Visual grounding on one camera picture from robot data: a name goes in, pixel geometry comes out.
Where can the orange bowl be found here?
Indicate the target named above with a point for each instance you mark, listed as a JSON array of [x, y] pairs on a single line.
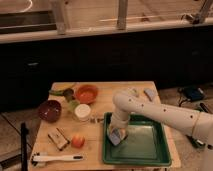
[[86, 94]]

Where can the dark green round object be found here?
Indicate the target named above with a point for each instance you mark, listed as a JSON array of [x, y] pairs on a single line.
[[68, 94]]

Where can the light green small object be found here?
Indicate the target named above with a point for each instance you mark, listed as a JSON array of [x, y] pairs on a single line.
[[72, 105]]

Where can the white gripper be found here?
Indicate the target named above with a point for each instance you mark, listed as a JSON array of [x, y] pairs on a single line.
[[118, 125]]

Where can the white lidded cup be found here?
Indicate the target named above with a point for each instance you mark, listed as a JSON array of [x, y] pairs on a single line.
[[82, 112]]

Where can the blue black device on floor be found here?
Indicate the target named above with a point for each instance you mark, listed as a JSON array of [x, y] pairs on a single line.
[[193, 93]]

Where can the green yellow vegetable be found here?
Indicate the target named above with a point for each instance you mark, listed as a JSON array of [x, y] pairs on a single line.
[[62, 91]]

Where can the green plastic tray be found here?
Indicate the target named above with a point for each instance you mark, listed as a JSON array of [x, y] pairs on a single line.
[[145, 144]]

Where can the white handled brush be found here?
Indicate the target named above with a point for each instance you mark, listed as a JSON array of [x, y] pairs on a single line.
[[43, 158]]

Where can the black vertical pole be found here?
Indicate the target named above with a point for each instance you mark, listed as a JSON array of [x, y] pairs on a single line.
[[24, 157]]

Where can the blue sponge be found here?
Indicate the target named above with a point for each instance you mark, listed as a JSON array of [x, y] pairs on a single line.
[[116, 136]]

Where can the grey blue cloth piece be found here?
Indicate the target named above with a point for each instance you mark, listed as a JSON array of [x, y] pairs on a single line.
[[151, 94]]

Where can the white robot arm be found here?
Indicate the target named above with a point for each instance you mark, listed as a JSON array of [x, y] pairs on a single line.
[[198, 125]]

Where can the orange red fruit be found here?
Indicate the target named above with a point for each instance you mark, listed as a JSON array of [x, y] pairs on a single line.
[[78, 141]]

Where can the dark red bowl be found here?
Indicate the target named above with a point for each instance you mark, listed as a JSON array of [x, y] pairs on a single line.
[[50, 111]]

